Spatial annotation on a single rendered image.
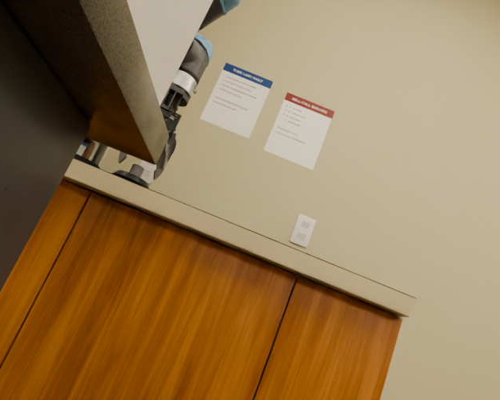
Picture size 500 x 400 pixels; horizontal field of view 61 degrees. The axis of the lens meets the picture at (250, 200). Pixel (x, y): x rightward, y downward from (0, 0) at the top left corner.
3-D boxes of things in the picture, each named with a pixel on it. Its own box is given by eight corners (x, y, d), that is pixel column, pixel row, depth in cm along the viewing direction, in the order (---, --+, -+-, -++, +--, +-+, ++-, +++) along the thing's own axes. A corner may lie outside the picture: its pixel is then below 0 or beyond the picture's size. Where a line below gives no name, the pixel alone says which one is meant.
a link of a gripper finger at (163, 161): (155, 175, 93) (159, 135, 95) (152, 180, 99) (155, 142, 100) (170, 177, 94) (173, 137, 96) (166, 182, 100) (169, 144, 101)
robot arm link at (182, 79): (166, 77, 105) (195, 93, 107) (158, 92, 103) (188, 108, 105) (171, 63, 98) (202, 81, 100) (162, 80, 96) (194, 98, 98)
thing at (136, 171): (143, 202, 101) (155, 178, 103) (147, 197, 93) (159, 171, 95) (106, 186, 99) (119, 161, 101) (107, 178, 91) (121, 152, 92)
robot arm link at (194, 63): (178, 30, 104) (198, 54, 110) (159, 66, 101) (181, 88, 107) (201, 27, 99) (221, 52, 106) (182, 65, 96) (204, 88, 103)
